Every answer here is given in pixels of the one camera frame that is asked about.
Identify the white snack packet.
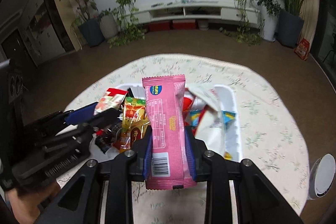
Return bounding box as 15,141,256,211
187,84,226,157

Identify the pink wafer bar packet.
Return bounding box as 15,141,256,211
142,75,197,190

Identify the black snack packet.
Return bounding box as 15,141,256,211
95,88,148,152

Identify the small red white packet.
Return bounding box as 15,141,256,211
93,88,127,115

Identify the blue panda snack bag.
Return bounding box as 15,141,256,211
191,106,236,160

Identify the yellow green candy packet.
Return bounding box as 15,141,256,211
121,97,147,136

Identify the orange brown snack packet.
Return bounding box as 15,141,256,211
112,118,150,153

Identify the red snack bag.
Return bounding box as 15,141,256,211
182,91,204,126

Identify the person's left hand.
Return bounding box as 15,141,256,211
6,181,60,224

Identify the white foam tray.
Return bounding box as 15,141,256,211
90,83,244,164

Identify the left plant dark pot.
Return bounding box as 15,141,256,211
59,0,106,47

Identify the wooden display cabinet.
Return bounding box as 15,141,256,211
19,0,81,65

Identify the left plant white pot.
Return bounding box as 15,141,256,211
98,0,148,49

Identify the red storage box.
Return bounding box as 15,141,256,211
172,19,197,30
147,20,171,32

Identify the white cylindrical bin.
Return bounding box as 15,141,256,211
307,153,335,200

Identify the white tv console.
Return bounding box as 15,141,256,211
131,0,261,30

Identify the red gift box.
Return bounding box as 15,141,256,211
294,38,310,61

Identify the plant in white pot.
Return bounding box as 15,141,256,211
219,0,281,46

